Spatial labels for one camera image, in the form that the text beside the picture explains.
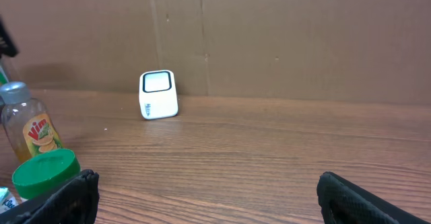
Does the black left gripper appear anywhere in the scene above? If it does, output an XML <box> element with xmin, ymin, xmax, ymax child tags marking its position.
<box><xmin>0</xmin><ymin>20</ymin><xmax>19</xmax><ymax>57</ymax></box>

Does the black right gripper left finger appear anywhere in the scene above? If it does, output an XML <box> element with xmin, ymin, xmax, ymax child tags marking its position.
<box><xmin>1</xmin><ymin>170</ymin><xmax>100</xmax><ymax>224</ymax></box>

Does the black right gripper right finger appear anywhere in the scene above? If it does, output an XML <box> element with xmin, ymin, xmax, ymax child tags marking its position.
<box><xmin>317</xmin><ymin>172</ymin><xmax>428</xmax><ymax>224</ymax></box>

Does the green lid jar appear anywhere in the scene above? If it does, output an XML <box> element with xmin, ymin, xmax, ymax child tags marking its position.
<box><xmin>12</xmin><ymin>149</ymin><xmax>81</xmax><ymax>200</ymax></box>

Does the yellow Vim drink bottle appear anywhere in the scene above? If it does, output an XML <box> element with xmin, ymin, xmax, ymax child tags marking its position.
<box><xmin>1</xmin><ymin>81</ymin><xmax>64</xmax><ymax>163</ymax></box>

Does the teal Kleenex tissue pack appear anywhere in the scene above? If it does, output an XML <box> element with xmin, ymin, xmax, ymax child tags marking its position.
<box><xmin>0</xmin><ymin>187</ymin><xmax>19</xmax><ymax>214</ymax></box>

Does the white barcode scanner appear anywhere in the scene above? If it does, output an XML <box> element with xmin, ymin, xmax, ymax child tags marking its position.
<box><xmin>139</xmin><ymin>70</ymin><xmax>178</xmax><ymax>120</ymax></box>

